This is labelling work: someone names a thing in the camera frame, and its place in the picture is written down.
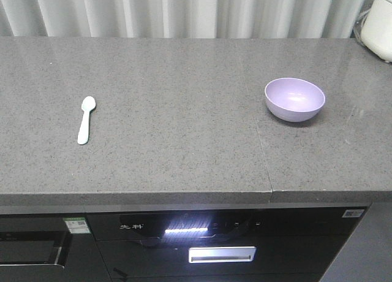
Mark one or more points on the lilac plastic bowl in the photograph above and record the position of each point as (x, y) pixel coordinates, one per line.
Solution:
(294, 100)

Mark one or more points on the light green plastic spoon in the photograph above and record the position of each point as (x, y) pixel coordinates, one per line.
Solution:
(87, 106)

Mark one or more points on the white pleated curtain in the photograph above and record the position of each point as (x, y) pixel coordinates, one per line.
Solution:
(205, 19)

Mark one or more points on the black disinfection cabinet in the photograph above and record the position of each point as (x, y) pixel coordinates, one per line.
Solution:
(258, 244)

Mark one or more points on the white rice cooker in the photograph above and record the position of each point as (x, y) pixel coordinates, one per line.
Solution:
(376, 31)

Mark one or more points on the upper silver drawer handle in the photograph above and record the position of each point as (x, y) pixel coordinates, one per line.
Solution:
(221, 254)

